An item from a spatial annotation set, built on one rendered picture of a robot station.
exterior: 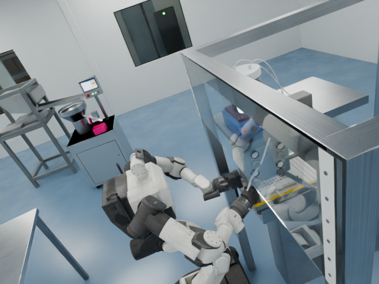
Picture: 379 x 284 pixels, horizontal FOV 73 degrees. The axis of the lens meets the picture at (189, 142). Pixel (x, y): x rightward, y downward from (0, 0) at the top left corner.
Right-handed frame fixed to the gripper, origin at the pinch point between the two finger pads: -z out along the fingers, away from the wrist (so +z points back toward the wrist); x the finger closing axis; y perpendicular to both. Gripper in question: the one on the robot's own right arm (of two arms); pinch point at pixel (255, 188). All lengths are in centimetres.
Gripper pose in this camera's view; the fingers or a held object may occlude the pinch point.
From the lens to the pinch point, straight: 143.4
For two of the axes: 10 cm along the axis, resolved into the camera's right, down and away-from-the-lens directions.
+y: 6.9, 1.6, -7.1
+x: 3.1, 8.1, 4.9
